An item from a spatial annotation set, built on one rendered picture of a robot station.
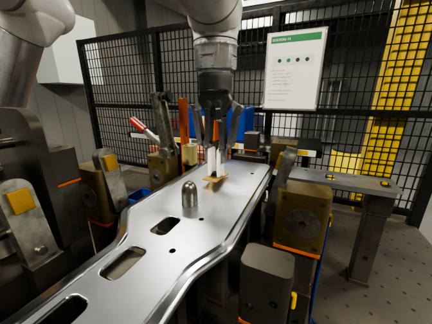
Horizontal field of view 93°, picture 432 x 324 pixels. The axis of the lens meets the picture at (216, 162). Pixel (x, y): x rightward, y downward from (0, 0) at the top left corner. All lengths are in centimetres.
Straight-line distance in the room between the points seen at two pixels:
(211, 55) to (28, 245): 41
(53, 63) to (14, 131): 259
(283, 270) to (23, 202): 35
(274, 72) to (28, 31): 84
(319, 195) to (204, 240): 21
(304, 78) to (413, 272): 75
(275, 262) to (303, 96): 77
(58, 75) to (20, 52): 206
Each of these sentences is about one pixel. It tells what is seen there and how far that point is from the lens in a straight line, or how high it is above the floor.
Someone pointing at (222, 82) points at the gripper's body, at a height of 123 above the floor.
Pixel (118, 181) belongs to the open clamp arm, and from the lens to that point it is 46.
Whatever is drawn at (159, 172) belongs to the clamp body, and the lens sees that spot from 57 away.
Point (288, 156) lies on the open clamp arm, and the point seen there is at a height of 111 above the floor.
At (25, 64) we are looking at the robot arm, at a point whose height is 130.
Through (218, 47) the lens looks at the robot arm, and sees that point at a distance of 44.
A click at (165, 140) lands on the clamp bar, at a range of 55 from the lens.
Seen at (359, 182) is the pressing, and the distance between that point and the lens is 62.
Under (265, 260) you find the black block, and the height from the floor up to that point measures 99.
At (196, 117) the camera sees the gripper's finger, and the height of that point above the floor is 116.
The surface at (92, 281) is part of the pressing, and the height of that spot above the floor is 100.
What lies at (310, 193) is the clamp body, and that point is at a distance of 39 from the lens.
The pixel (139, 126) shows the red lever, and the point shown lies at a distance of 61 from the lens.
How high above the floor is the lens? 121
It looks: 18 degrees down
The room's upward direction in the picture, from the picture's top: straight up
